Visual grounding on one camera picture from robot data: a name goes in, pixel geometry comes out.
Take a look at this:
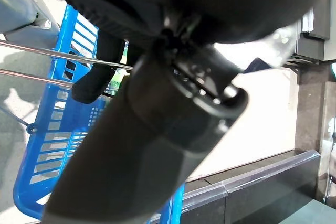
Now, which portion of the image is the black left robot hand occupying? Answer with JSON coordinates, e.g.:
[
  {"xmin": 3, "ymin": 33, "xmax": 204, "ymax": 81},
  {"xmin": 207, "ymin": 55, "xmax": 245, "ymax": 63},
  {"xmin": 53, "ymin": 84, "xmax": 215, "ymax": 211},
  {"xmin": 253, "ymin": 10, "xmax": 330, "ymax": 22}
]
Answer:
[{"xmin": 10, "ymin": 0, "xmax": 336, "ymax": 224}]

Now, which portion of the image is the blue plastic shopping basket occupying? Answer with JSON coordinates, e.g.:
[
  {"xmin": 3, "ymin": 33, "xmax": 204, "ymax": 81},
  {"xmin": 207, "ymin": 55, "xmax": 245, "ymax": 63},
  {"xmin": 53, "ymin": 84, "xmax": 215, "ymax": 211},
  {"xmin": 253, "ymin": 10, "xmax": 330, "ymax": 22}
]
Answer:
[{"xmin": 12, "ymin": 3, "xmax": 186, "ymax": 224}]

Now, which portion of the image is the grey left robot leg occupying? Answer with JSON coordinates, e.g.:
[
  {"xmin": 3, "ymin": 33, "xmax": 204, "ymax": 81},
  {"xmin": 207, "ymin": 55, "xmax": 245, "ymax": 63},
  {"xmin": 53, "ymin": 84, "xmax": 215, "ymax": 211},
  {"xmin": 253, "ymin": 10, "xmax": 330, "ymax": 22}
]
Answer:
[{"xmin": 0, "ymin": 0, "xmax": 61, "ymax": 41}]

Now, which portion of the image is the metal wire basket handle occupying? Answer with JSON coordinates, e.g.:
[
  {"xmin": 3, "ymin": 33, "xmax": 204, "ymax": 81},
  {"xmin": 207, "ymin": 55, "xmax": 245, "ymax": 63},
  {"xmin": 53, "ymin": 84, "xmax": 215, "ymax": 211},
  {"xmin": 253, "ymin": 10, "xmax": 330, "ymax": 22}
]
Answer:
[
  {"xmin": 0, "ymin": 39, "xmax": 135, "ymax": 72},
  {"xmin": 0, "ymin": 68, "xmax": 76, "ymax": 88}
]

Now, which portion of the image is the green soda can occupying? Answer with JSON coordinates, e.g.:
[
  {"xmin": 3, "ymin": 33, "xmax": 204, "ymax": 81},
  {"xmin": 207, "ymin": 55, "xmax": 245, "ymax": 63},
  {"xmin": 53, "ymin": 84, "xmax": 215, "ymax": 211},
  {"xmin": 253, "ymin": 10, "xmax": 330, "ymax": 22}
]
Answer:
[{"xmin": 109, "ymin": 68, "xmax": 130, "ymax": 97}]

